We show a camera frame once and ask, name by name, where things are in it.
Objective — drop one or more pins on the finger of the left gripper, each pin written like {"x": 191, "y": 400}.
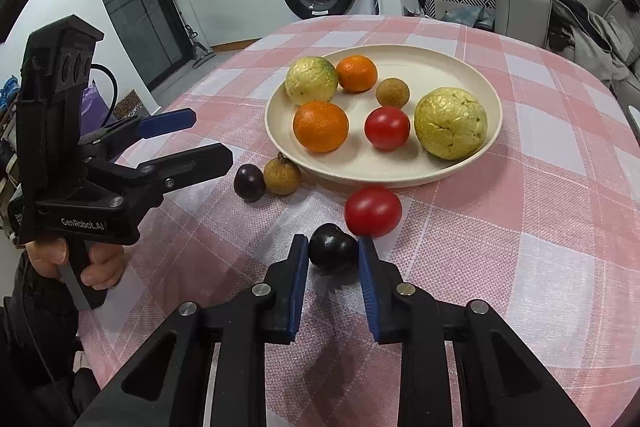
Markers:
{"x": 166, "y": 174}
{"x": 122, "y": 134}

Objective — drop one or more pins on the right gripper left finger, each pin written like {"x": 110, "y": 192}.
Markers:
{"x": 287, "y": 279}

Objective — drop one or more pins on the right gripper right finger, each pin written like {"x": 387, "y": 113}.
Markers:
{"x": 378, "y": 282}

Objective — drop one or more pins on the dark purple plum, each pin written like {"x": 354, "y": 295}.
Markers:
{"x": 332, "y": 250}
{"x": 249, "y": 183}

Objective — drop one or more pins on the red tomato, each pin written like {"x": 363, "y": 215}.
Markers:
{"x": 387, "y": 128}
{"x": 372, "y": 211}

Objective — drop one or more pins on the brown longan with stem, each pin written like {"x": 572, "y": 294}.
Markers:
{"x": 282, "y": 177}

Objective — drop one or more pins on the orange mandarin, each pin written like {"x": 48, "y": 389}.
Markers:
{"x": 356, "y": 73}
{"x": 320, "y": 127}

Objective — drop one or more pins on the large yellow-green guava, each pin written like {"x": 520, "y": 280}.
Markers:
{"x": 450, "y": 123}

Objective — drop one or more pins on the small yellow-green guava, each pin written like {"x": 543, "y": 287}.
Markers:
{"x": 310, "y": 79}

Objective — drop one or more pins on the small brown longan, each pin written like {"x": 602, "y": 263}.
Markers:
{"x": 392, "y": 92}

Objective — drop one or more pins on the person's left hand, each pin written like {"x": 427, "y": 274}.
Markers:
{"x": 102, "y": 269}

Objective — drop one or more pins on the pink checkered tablecloth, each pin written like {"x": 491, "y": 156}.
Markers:
{"x": 544, "y": 227}

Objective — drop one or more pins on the cream round plate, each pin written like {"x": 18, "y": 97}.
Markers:
{"x": 357, "y": 162}

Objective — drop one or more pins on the grey sofa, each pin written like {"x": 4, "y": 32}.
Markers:
{"x": 529, "y": 21}

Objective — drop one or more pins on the pile of clothes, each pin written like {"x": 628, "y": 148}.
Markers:
{"x": 606, "y": 45}

